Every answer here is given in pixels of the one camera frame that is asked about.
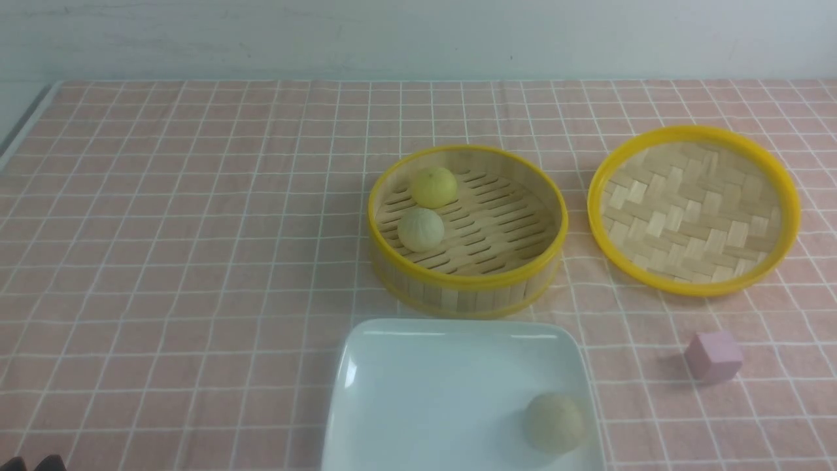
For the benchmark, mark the beige steamed bun on plate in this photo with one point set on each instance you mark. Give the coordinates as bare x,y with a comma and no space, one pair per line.
554,424

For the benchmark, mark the white square plate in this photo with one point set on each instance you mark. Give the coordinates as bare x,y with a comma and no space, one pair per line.
434,394

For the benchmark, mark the bamboo steamer lid yellow rim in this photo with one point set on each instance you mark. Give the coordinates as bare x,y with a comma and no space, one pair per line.
694,210

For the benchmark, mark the bamboo steamer basket yellow rim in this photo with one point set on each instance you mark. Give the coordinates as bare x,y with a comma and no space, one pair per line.
504,233

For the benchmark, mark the pink cube block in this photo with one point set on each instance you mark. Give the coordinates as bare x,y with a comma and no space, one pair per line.
714,357

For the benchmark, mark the yellowish steamed bun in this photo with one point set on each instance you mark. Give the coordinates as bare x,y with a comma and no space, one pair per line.
433,187

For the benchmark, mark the pink checkered tablecloth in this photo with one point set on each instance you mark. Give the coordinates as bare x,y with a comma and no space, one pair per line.
182,261

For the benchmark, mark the pale steamed bun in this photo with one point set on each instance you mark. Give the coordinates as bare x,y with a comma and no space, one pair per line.
420,229

